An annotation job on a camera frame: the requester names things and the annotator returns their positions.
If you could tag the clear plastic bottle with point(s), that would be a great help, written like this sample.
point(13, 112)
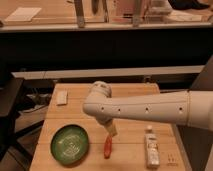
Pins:
point(151, 148)

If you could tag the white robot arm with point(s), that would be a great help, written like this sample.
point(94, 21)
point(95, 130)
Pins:
point(190, 108)

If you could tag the white sponge block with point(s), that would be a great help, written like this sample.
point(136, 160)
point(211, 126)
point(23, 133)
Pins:
point(61, 98)

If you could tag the beige pusher tool tip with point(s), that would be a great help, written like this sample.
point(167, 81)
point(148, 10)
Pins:
point(111, 129)

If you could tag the orange carrot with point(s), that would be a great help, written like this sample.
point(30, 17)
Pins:
point(108, 147)

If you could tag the black chair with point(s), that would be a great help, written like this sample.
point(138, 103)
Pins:
point(11, 96)

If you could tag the white paper sheet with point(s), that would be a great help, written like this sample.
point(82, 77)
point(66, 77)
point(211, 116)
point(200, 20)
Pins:
point(23, 14)

